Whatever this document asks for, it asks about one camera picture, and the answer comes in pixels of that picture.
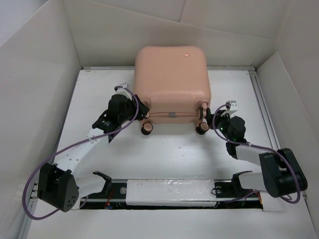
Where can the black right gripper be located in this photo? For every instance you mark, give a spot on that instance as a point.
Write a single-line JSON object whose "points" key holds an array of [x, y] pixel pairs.
{"points": [[218, 115]]}

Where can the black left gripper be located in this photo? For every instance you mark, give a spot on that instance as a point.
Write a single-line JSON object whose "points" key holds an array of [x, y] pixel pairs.
{"points": [[142, 111]]}

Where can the pink hard-shell suitcase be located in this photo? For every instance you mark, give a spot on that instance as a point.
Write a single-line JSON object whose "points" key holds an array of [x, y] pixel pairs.
{"points": [[173, 83]]}

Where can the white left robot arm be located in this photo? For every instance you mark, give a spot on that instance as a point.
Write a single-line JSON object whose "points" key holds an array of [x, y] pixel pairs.
{"points": [[61, 184]]}

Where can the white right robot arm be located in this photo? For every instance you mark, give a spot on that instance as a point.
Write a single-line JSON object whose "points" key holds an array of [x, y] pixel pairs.
{"points": [[282, 176]]}

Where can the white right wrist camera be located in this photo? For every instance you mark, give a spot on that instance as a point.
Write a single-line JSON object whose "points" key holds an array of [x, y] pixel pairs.
{"points": [[231, 108]]}

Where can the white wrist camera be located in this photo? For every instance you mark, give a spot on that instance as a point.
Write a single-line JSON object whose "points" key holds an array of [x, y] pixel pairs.
{"points": [[231, 108], [123, 89]]}

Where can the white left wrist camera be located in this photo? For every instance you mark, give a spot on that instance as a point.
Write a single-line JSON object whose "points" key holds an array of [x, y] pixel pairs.
{"points": [[123, 89]]}

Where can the black base rail with white cover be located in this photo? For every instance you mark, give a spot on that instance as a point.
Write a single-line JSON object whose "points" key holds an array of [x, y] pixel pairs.
{"points": [[173, 194]]}

